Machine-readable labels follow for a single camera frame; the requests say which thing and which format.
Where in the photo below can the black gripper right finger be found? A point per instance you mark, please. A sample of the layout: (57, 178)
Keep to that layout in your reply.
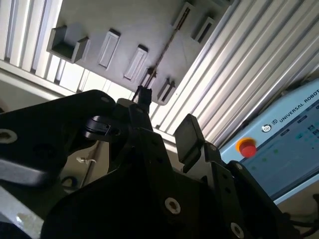
(189, 139)

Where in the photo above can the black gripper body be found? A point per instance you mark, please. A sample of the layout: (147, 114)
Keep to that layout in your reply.
(124, 211)

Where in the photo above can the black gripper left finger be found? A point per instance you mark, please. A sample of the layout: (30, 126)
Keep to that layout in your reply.
(49, 129)

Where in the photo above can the green RAM stick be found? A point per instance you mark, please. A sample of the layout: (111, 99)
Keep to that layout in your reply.
(172, 39)

